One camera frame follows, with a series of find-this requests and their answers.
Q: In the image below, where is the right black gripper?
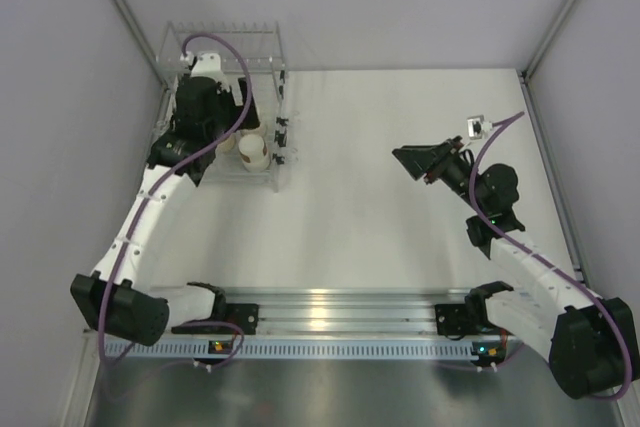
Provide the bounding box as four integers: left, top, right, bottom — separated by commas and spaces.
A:
394, 135, 488, 214

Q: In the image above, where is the steel cup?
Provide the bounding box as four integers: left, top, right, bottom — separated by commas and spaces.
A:
238, 134, 270, 172
216, 134, 236, 154
241, 125, 267, 137

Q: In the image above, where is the steel cup front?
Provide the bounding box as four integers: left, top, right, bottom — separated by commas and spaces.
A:
238, 134, 270, 172

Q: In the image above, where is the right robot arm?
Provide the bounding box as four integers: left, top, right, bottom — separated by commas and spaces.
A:
392, 137, 639, 399

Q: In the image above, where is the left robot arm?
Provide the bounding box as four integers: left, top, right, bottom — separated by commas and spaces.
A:
70, 74, 255, 346

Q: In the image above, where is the clear acrylic dish rack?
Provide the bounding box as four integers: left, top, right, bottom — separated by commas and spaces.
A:
153, 22, 296, 191

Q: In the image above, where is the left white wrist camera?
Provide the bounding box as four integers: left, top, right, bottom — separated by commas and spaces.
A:
180, 51, 224, 81

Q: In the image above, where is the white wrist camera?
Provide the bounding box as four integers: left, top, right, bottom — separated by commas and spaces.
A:
466, 115, 494, 141
180, 51, 224, 81

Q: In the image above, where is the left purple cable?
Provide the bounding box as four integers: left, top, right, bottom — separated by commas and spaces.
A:
96, 33, 253, 363

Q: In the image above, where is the purple cable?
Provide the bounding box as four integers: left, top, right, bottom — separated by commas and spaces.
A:
467, 110, 629, 400
96, 33, 253, 363

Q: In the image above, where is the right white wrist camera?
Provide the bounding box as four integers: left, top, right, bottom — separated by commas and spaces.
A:
466, 115, 494, 141

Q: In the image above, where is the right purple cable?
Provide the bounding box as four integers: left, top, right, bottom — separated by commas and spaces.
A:
467, 110, 629, 400

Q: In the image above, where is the left aluminium frame post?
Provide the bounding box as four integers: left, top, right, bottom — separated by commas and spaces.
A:
111, 0, 169, 90

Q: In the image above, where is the aluminium frame post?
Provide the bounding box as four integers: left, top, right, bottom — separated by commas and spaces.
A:
111, 0, 169, 90
519, 0, 581, 85

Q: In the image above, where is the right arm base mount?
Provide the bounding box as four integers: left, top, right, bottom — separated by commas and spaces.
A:
434, 303, 478, 341

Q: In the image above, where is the aluminium mounting rail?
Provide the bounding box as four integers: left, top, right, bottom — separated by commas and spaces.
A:
82, 287, 551, 343

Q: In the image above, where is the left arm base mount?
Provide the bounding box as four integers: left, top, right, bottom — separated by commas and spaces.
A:
222, 302, 260, 335

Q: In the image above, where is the right aluminium frame post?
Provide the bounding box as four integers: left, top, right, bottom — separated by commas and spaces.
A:
519, 0, 581, 85

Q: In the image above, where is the white slotted cable duct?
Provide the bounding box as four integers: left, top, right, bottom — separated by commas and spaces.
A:
127, 337, 485, 361

